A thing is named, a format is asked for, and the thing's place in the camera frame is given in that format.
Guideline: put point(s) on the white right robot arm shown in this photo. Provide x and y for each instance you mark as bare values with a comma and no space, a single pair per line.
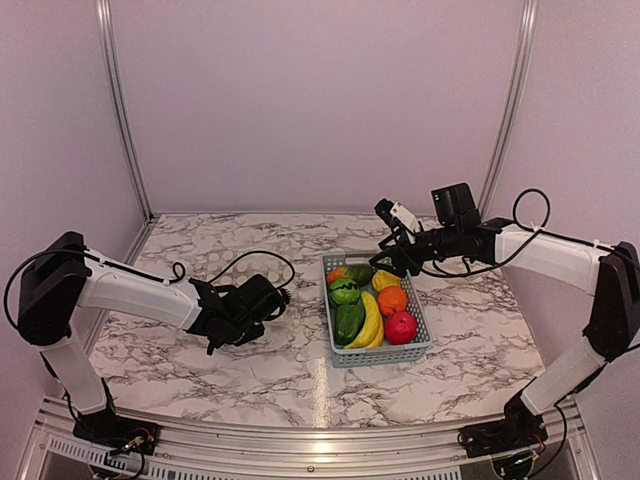
608,274

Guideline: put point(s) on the aluminium front rail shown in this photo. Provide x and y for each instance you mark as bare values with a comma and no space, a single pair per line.
194,449

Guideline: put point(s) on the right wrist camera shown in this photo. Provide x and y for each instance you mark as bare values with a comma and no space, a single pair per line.
395,215

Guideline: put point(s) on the clear zip top bag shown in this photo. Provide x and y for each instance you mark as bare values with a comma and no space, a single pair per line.
235,264

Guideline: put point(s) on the right aluminium frame post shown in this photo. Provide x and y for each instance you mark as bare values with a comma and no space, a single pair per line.
514,94

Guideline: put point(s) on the green toy bell pepper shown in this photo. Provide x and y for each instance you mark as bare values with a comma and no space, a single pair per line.
348,323

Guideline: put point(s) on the grey plastic basket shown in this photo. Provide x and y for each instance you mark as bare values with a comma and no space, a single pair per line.
386,354

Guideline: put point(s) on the aluminium frame post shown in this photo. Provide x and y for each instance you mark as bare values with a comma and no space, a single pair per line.
109,51
514,94

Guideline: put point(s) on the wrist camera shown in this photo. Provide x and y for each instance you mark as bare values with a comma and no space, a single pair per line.
285,296
395,215

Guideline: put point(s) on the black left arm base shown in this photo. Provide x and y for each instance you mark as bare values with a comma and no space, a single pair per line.
107,428

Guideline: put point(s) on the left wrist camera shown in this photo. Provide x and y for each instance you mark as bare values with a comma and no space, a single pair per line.
285,296

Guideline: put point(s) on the yellow toy banana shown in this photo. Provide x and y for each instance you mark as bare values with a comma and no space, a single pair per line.
369,333

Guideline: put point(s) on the green toy watermelon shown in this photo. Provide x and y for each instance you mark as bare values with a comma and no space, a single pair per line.
343,291

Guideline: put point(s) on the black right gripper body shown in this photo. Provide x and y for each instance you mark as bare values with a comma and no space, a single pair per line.
447,243

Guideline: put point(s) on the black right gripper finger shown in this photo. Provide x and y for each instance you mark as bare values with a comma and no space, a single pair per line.
384,261
395,238

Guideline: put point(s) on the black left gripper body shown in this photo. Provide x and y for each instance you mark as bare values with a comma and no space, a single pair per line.
243,329

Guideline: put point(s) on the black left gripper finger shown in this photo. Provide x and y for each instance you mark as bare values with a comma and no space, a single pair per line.
213,344
253,333

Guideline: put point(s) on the left aluminium frame post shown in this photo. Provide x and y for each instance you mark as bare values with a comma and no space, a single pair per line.
109,51

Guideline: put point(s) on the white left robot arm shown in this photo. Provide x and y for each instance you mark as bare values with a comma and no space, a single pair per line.
68,275

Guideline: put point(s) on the green orange toy mango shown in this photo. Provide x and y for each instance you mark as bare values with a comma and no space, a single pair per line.
361,274

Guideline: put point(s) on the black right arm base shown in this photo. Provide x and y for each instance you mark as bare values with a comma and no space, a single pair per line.
519,428

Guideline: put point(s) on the red toy apple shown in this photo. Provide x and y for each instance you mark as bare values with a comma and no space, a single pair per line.
400,328

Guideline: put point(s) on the orange toy orange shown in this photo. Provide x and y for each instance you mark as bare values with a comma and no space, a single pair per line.
391,300

